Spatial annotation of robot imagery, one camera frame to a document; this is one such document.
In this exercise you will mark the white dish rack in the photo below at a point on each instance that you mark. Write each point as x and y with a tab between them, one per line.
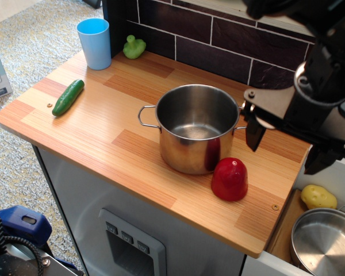
333	176

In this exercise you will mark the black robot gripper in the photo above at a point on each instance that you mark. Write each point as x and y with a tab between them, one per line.
295	112

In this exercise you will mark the stainless steel pot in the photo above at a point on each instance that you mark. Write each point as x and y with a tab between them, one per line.
196	124

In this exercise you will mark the grey toy kitchen cabinet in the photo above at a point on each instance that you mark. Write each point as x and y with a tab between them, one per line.
115	233

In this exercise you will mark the green toy cucumber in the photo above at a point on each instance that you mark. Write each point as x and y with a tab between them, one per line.
68	97

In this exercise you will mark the yellow toy potato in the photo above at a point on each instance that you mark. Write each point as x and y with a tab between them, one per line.
314	196

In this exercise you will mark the red toy sweet potato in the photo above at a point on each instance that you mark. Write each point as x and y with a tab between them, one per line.
230	180

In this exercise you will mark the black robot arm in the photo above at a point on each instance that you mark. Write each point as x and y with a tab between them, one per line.
325	65

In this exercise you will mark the light green toy vegetable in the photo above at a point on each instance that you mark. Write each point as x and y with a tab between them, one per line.
133	47

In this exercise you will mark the stainless steel pan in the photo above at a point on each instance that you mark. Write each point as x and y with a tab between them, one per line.
318	242

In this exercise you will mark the blue plastic cup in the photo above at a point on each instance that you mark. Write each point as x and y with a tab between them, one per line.
95	40

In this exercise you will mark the blue clamp tool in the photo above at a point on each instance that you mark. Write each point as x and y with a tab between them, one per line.
28	231

